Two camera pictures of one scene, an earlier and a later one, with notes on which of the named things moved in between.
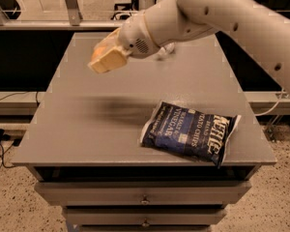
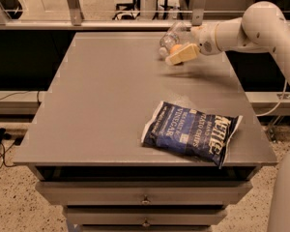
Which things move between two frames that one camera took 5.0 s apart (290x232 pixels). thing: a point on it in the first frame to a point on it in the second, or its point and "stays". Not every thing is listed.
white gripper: (134, 36) to (205, 39)
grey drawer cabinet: (82, 145) stays
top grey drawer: (144, 192) stays
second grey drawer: (144, 216) stays
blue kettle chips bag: (202, 135) stays
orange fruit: (98, 51) to (175, 47)
